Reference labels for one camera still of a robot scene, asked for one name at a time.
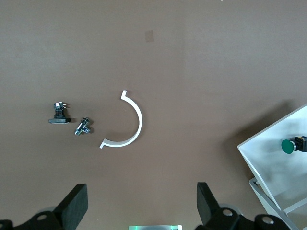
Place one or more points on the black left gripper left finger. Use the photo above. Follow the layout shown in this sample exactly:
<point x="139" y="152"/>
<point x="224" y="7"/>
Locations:
<point x="74" y="203"/>

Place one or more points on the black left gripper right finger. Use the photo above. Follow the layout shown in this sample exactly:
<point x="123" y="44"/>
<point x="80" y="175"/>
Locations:
<point x="206" y="203"/>

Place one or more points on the green push button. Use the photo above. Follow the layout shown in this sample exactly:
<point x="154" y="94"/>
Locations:
<point x="287" y="146"/>

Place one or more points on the small metal fitting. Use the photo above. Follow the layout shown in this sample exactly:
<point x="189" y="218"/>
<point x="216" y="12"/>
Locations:
<point x="82" y="127"/>

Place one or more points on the white plastic arc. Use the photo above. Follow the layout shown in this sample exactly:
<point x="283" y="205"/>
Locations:
<point x="140" y="119"/>

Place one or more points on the black switch part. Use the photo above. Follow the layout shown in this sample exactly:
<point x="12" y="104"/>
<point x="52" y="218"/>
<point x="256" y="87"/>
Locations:
<point x="58" y="119"/>

